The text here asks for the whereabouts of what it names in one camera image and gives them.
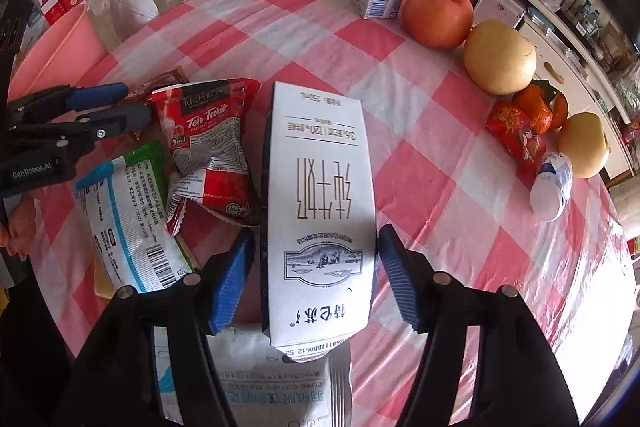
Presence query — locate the red patterned snack packet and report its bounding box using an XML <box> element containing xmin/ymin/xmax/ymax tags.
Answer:
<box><xmin>486</xmin><ymin>101</ymin><xmax>547</xmax><ymax>178</ymax></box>

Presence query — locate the red apple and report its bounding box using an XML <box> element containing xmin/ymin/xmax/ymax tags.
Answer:
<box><xmin>402</xmin><ymin>0</ymin><xmax>474</xmax><ymax>50</ymax></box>

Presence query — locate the white box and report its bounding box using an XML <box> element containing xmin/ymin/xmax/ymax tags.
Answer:
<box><xmin>472</xmin><ymin>0</ymin><xmax>526</xmax><ymax>28</ymax></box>

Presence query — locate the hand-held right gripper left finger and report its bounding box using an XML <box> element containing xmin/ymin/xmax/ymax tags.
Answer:
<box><xmin>65</xmin><ymin>227</ymin><xmax>256</xmax><ymax>427</ymax></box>

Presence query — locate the white blue milk carton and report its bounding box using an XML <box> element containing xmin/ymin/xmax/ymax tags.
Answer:
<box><xmin>260</xmin><ymin>81</ymin><xmax>378</xmax><ymax>364</ymax></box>

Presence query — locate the cream television cabinet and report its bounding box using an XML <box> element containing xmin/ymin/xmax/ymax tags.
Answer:
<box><xmin>415</xmin><ymin>0</ymin><xmax>633</xmax><ymax>180</ymax></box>

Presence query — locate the orange tangerine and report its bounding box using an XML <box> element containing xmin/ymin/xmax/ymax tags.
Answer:
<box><xmin>550</xmin><ymin>92</ymin><xmax>570</xmax><ymax>130</ymax></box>
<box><xmin>512</xmin><ymin>84</ymin><xmax>553</xmax><ymax>132</ymax></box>

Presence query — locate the brown shiny wrapper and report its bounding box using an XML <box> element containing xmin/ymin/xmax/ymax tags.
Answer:
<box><xmin>122</xmin><ymin>67</ymin><xmax>190</xmax><ymax>105</ymax></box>

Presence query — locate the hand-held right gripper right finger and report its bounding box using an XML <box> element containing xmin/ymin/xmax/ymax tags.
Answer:
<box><xmin>377</xmin><ymin>223</ymin><xmax>583</xmax><ymax>427</ymax></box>

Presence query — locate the yellow pear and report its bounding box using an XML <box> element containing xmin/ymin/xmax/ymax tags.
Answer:
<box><xmin>462</xmin><ymin>20</ymin><xmax>537</xmax><ymax>96</ymax></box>
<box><xmin>556</xmin><ymin>112</ymin><xmax>612</xmax><ymax>179</ymax></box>

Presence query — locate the red black tea packet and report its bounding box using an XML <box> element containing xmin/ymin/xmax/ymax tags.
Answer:
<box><xmin>150</xmin><ymin>78</ymin><xmax>263</xmax><ymax>235</ymax></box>

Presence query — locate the small white plastic bottle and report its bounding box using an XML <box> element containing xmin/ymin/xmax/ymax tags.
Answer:
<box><xmin>529</xmin><ymin>151</ymin><xmax>574</xmax><ymax>223</ymax></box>

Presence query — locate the white packet blue green print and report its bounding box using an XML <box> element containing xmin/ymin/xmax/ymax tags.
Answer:
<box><xmin>75</xmin><ymin>142</ymin><xmax>196</xmax><ymax>294</ymax></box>

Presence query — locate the pink plastic bin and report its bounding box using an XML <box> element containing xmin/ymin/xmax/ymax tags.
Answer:
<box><xmin>7</xmin><ymin>4</ymin><xmax>108</xmax><ymax>102</ymax></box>

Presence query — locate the white plastic bag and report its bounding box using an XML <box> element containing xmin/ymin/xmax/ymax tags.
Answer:
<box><xmin>107</xmin><ymin>0</ymin><xmax>160</xmax><ymax>40</ymax></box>

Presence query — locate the white wet wipes pack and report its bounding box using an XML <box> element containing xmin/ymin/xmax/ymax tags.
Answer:
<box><xmin>152</xmin><ymin>326</ymin><xmax>353</xmax><ymax>427</ymax></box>

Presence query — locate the person's left hand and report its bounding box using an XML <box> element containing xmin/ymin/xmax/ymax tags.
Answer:
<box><xmin>0</xmin><ymin>194</ymin><xmax>38</xmax><ymax>260</ymax></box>

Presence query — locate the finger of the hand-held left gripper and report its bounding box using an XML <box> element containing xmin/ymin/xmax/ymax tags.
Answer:
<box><xmin>9</xmin><ymin>103</ymin><xmax>152</xmax><ymax>148</ymax></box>
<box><xmin>9</xmin><ymin>83</ymin><xmax>128</xmax><ymax>122</ymax></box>

